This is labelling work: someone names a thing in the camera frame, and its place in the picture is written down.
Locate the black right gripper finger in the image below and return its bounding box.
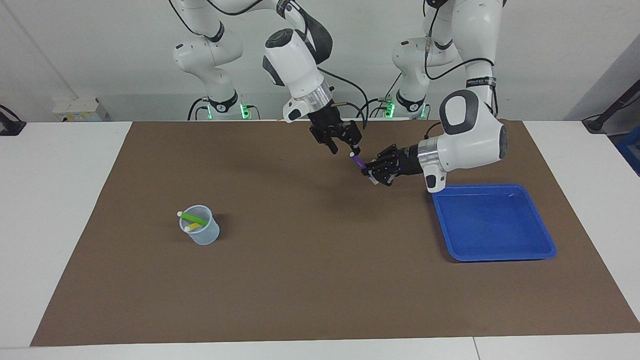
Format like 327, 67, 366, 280
340, 119, 363, 156
309, 127, 340, 155

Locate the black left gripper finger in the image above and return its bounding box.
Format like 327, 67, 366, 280
368, 144, 401, 169
361, 167, 401, 187

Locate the purple marker pen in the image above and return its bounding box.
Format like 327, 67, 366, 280
349, 152, 379, 186

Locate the green marker pen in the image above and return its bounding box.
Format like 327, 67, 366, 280
177, 211, 209, 226

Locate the blue plastic tray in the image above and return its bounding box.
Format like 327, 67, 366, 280
431, 183, 557, 262

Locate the brown table mat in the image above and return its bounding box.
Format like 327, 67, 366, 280
30, 119, 640, 347

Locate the translucent plastic cup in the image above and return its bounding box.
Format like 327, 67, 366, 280
179, 204, 221, 246

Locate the black stand pole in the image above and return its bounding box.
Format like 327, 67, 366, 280
582, 80, 640, 134

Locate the blue crate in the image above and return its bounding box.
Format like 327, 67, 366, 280
614, 125, 640, 176

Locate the black base cable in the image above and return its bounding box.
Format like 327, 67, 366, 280
356, 74, 403, 119
188, 97, 209, 121

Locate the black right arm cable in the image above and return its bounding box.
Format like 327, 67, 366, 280
167, 0, 371, 132

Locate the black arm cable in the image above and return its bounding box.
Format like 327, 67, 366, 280
422, 0, 500, 140
167, 0, 371, 132

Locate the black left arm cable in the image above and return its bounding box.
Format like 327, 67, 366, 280
422, 0, 500, 140

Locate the white wall box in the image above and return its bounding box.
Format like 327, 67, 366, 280
52, 96, 109, 123

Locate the black clamp mount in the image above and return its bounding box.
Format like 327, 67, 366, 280
0, 104, 27, 137

